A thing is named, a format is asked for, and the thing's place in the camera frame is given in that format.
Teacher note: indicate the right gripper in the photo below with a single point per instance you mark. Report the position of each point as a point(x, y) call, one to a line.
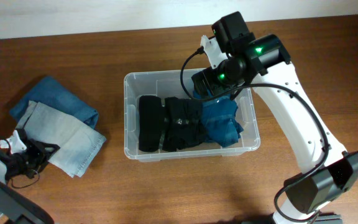
point(218, 85)

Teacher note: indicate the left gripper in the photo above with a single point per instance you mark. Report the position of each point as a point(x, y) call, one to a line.
point(35, 154)

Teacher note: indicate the light grey jeans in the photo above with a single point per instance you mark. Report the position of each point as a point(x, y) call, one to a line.
point(79, 143)

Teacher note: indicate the blue taped cloth bundle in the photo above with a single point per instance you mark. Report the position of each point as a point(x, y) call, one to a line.
point(215, 121)

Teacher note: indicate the small black taped cloth bundle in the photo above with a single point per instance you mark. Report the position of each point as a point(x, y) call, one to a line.
point(184, 128)

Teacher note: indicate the dark blue jeans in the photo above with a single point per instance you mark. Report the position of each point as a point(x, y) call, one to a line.
point(51, 93)

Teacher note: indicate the large black taped cloth bundle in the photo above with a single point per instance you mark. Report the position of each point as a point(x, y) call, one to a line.
point(152, 122)

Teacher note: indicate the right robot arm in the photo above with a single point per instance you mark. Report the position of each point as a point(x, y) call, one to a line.
point(239, 60)

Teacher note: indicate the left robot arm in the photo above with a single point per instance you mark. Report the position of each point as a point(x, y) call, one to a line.
point(15, 208)

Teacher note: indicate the clear plastic storage bin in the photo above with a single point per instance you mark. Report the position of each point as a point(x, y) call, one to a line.
point(164, 84)

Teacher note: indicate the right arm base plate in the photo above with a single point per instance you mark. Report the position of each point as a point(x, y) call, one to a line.
point(329, 219)

